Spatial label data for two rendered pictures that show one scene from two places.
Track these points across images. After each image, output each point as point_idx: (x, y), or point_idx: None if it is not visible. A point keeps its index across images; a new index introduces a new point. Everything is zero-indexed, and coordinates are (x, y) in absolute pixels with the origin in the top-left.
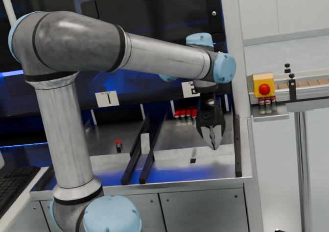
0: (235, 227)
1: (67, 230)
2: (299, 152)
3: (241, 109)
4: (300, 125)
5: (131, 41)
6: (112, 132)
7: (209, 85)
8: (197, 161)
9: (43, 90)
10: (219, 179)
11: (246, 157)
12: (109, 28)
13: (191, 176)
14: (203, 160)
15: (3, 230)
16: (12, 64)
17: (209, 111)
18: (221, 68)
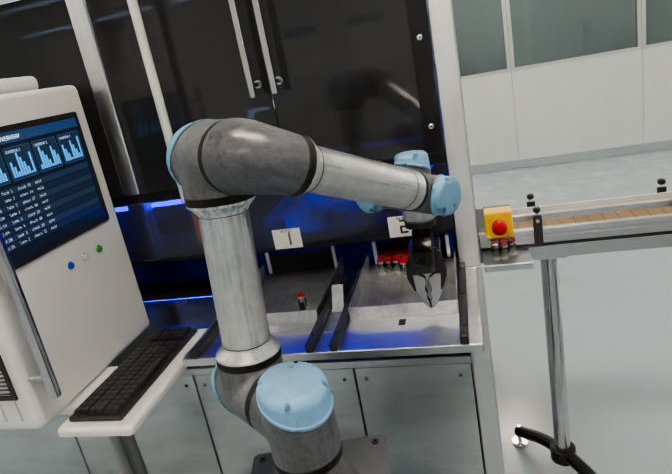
0: (460, 419)
1: (234, 409)
2: (548, 315)
3: (467, 255)
4: (550, 278)
5: (324, 157)
6: (293, 284)
7: (424, 220)
8: (408, 323)
9: (209, 220)
10: (437, 347)
11: (474, 318)
12: (296, 139)
13: (399, 343)
14: (416, 321)
15: (146, 411)
16: (165, 192)
17: (424, 254)
18: (441, 195)
